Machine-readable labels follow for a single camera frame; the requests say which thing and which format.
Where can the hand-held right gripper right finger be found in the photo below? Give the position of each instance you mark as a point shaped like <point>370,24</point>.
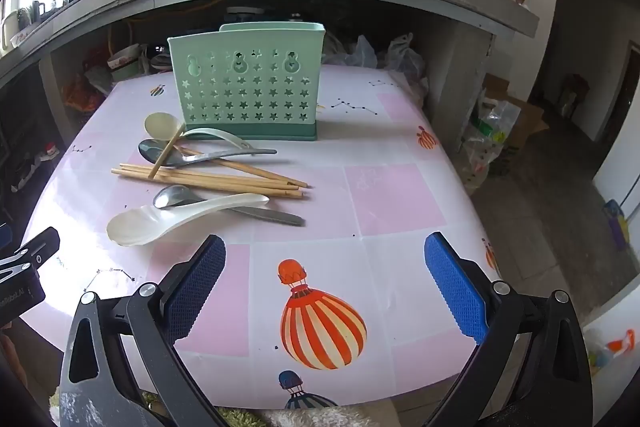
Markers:
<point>457,287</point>

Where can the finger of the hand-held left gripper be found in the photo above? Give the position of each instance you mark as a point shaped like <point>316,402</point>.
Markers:
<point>5,236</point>
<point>42,244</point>

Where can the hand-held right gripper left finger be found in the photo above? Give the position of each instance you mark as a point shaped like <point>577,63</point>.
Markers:
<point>195,287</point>

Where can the metal spoon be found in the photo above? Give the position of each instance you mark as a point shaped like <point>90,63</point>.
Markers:
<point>155,152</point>
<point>172,196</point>

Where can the bundle of wooden chopsticks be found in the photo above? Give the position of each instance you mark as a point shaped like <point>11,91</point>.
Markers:
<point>225,181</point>

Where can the green plastic utensil holder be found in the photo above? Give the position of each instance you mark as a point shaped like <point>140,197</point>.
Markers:
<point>250,133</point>

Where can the red capped white bottle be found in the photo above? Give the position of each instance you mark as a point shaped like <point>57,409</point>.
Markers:
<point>50,152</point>

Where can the pink balloon print tablecloth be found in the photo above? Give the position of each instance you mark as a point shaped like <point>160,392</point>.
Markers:
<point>300,257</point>

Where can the plastic bag with groceries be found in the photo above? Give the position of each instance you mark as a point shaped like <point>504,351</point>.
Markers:
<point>487,142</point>

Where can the orange plastic bag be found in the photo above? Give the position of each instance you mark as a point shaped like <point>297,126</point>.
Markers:
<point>82,94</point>

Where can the blue plastic object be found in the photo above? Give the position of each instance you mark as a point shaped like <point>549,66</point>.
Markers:
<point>616,227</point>

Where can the orange spray bottle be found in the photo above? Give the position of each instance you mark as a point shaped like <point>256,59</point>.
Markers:
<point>622,339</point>

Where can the cardboard box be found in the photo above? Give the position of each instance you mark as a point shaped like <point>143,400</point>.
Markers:
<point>525,122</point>

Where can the patterned ceramic bowl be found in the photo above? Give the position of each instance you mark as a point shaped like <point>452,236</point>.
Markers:
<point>124,67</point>

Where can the translucent plastic bag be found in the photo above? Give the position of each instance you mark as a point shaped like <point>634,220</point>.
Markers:
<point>352,54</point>
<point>407,62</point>

